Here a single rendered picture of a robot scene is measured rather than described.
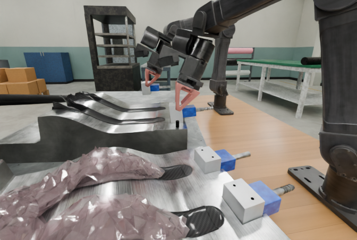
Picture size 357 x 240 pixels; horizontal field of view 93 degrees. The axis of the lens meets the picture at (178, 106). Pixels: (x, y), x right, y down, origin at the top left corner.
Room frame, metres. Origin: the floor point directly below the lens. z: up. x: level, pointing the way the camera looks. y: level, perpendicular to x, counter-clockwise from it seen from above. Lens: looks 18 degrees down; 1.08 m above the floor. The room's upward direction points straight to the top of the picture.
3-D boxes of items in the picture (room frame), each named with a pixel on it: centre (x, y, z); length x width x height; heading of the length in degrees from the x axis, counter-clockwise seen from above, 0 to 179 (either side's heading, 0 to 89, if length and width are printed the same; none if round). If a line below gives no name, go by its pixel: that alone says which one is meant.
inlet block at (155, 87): (0.76, 0.10, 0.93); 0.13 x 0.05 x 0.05; 93
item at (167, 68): (4.97, 0.60, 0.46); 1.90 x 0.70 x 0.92; 4
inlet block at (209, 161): (0.32, -0.10, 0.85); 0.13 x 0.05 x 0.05; 110
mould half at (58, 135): (0.52, 0.23, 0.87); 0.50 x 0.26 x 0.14; 93
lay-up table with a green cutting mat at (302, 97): (3.90, -2.37, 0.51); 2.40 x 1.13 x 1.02; 8
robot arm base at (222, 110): (0.85, -0.22, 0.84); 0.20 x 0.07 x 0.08; 10
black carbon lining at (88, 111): (0.51, 0.22, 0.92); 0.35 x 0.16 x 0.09; 93
